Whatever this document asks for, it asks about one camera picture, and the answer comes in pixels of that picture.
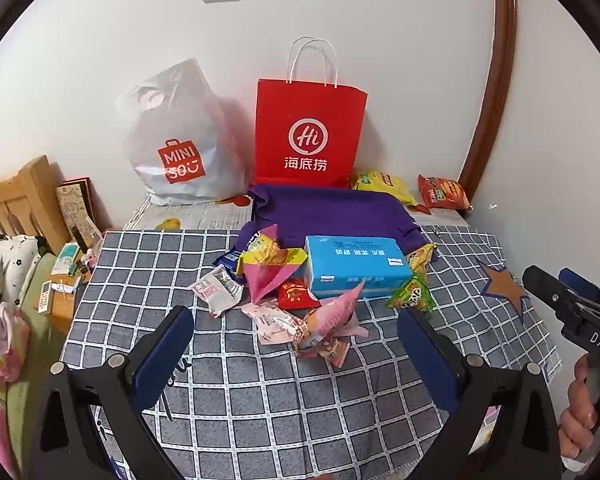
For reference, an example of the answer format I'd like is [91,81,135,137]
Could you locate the white floral pillow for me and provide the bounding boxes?
[0,234,43,311]

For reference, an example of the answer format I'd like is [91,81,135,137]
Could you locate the white fruit print sheet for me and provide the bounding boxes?
[122,195,468,233]

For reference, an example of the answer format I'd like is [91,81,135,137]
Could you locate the yellow triangular snack packet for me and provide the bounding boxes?
[407,242,438,281]

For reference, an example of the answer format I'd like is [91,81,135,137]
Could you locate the white grey snack packet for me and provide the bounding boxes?
[189,266,244,318]

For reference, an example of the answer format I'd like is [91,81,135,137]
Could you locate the white remote control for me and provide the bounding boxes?
[37,280,56,315]

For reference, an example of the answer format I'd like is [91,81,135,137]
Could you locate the brown patterned box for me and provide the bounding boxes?
[55,180,103,251]

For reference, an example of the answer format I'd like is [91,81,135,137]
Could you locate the blue tissue pack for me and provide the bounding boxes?
[304,235,413,301]

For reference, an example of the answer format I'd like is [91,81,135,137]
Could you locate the pale pink snack packet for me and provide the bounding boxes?
[302,280,370,341]

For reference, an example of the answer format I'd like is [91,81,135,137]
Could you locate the person's right hand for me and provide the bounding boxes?
[557,355,600,459]

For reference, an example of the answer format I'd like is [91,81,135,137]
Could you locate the wooden nightstand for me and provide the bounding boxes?
[45,245,103,333]

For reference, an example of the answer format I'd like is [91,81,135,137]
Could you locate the pink panda snack packet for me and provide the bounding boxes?
[241,297,311,346]

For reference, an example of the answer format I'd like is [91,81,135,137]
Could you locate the pink triangular snack packet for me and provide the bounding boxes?
[242,259,306,306]

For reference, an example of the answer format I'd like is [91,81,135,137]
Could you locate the green blanket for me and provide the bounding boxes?
[5,252,81,466]

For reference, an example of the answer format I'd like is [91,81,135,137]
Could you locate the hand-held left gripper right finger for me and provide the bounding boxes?
[396,307,563,480]

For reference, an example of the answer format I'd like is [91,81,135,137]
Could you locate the teal white small box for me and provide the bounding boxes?
[52,242,81,276]

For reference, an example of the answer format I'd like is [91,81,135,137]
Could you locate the red paper bag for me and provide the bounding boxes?
[254,37,368,188]

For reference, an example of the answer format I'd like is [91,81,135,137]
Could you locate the yellow pink snack packet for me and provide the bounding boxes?
[237,224,308,277]

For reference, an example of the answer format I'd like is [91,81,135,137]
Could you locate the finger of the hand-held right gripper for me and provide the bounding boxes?
[522,266,588,322]
[559,268,600,311]

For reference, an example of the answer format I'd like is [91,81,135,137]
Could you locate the white plastic shopping bag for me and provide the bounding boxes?
[114,57,251,207]

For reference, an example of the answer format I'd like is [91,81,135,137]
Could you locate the green triangular snack packet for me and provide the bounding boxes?
[385,275,435,313]

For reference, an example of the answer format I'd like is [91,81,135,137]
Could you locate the red small snack packets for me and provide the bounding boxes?
[295,332,351,371]

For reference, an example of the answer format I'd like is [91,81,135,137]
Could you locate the yellow chip bag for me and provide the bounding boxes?
[350,170,421,208]

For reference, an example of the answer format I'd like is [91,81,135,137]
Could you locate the purple cloth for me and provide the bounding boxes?
[232,184,438,266]

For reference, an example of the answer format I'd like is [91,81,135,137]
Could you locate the wooden headboard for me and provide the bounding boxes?
[0,155,71,256]

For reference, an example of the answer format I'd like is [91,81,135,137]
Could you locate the grey checkered tablecloth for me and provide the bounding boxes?
[60,227,563,480]

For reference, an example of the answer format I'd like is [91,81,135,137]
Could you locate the orange red chip bag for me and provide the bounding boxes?
[417,174,473,211]

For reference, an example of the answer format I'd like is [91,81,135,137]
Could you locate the red gold snack packet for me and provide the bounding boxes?
[277,280,321,309]

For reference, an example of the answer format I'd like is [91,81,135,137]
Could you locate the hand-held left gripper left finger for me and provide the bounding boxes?
[40,305,196,480]

